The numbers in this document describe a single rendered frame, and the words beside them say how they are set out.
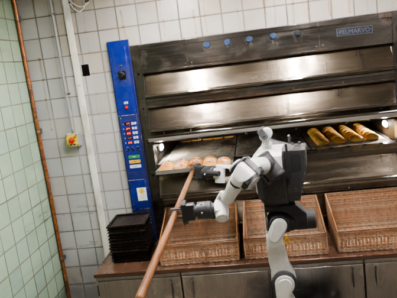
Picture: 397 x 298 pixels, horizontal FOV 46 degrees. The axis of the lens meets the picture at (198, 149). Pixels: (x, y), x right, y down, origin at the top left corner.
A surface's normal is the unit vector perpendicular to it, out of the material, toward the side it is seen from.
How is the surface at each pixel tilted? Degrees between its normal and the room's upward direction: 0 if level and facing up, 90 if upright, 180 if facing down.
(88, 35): 90
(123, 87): 90
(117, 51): 90
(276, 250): 114
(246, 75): 70
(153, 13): 90
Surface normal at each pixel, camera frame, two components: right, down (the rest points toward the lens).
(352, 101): -0.14, -0.16
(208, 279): -0.10, 0.19
